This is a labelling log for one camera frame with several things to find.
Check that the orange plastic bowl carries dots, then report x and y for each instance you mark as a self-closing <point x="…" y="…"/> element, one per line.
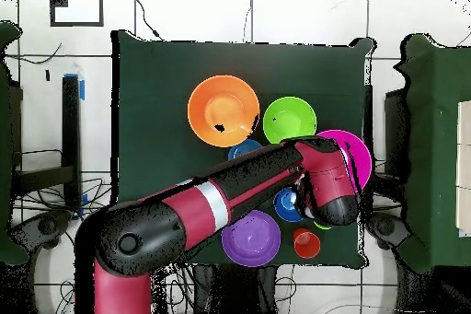
<point x="224" y="104"/>

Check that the pink plastic bowl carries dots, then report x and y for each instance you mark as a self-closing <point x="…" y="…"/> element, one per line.
<point x="362" y="159"/>

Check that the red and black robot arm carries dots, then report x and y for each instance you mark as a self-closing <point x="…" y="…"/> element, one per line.
<point x="191" y="214"/>

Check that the light blue plastic bowl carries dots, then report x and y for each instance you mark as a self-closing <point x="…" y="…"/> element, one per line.
<point x="243" y="149"/>

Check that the green plastic bowl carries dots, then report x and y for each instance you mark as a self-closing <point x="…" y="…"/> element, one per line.
<point x="290" y="118"/>

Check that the dark blue plastic bowl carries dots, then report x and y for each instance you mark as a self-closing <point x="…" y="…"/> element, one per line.
<point x="285" y="205"/>

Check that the purple plastic bowl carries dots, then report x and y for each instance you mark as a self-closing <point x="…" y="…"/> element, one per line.
<point x="254" y="242"/>

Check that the dark green table cloth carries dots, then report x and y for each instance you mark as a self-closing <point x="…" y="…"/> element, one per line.
<point x="154" y="107"/>

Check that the green plastic cup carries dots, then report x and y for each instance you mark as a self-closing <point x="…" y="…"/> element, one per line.
<point x="322" y="226"/>

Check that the orange plastic cup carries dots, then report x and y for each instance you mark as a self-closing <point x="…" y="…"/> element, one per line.
<point x="306" y="244"/>

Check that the green cloth side table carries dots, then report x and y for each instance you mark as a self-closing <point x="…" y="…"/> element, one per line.
<point x="4" y="144"/>
<point x="430" y="144"/>

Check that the beige boxes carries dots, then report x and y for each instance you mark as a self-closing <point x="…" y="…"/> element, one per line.
<point x="464" y="166"/>

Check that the black upright post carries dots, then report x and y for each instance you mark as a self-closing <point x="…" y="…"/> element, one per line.
<point x="71" y="126"/>

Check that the black pedestal leg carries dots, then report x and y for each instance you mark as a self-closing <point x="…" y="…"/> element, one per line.
<point x="388" y="229"/>
<point x="44" y="227"/>

